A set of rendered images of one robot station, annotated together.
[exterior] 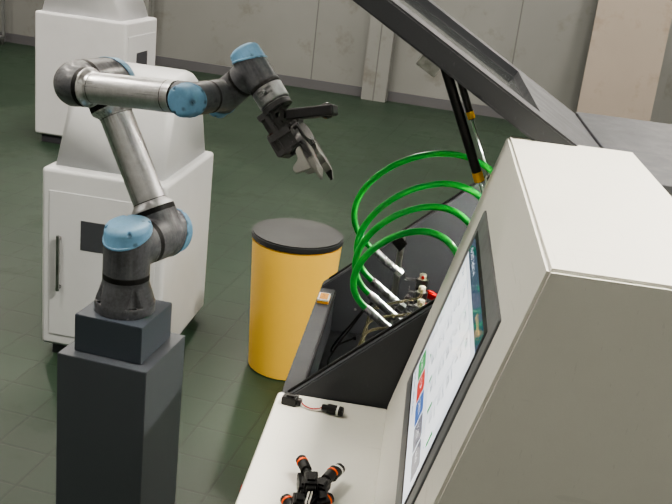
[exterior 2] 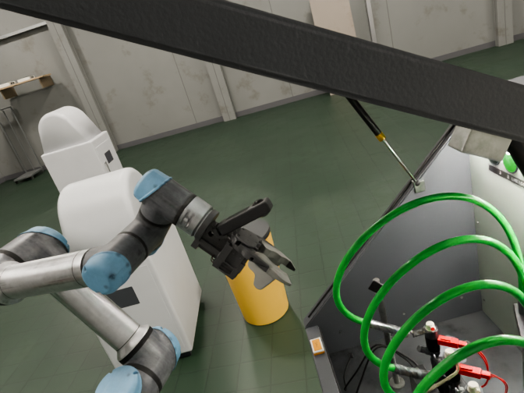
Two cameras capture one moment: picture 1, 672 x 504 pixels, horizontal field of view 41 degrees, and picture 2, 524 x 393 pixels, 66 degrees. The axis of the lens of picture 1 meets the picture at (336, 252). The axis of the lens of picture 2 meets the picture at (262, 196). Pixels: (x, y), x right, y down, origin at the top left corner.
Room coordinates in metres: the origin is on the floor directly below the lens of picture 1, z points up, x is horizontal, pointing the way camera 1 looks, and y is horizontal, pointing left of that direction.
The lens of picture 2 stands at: (1.30, 0.09, 1.79)
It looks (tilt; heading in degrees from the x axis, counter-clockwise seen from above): 22 degrees down; 357
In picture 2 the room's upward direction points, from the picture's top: 17 degrees counter-clockwise
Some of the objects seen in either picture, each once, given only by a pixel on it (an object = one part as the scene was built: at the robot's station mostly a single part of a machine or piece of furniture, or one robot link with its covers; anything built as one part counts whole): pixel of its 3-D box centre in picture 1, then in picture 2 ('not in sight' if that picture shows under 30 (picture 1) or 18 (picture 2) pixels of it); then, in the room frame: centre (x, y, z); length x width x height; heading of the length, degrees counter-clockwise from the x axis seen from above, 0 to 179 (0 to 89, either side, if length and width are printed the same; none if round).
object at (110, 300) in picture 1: (125, 289); not in sight; (2.09, 0.51, 0.95); 0.15 x 0.15 x 0.10
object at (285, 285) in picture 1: (291, 299); (253, 273); (3.66, 0.17, 0.31); 0.40 x 0.40 x 0.63
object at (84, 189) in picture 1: (131, 207); (132, 263); (3.77, 0.92, 0.62); 0.72 x 0.57 x 1.24; 169
